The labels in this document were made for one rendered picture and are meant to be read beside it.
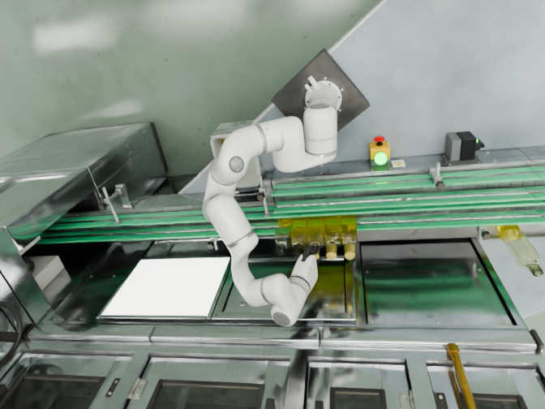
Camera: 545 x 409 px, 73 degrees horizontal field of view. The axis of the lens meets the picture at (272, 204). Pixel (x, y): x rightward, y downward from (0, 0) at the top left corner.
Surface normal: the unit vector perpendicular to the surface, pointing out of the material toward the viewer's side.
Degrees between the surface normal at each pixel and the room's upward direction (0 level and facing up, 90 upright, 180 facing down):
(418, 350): 90
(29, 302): 90
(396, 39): 0
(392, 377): 90
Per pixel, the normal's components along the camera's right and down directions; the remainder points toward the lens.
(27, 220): 0.98, -0.06
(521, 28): -0.15, 0.50
